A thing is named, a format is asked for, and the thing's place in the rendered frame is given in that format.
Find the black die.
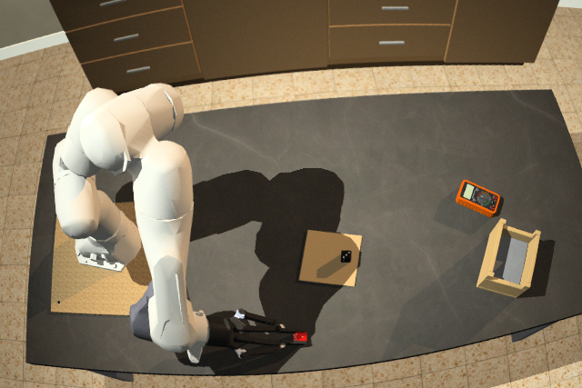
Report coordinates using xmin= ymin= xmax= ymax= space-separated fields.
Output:
xmin=341 ymin=251 xmax=351 ymax=263

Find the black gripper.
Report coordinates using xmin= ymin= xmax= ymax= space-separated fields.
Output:
xmin=206 ymin=308 xmax=306 ymax=359

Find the tan flat mat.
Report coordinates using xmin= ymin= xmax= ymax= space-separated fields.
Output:
xmin=299 ymin=230 xmax=362 ymax=286

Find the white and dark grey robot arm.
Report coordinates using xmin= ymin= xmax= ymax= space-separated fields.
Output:
xmin=53 ymin=84 xmax=210 ymax=363

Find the orange digital multimeter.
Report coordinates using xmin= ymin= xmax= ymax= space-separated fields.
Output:
xmin=456 ymin=180 xmax=500 ymax=217

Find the wooden crate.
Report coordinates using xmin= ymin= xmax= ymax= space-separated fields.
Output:
xmin=477 ymin=220 xmax=541 ymax=298

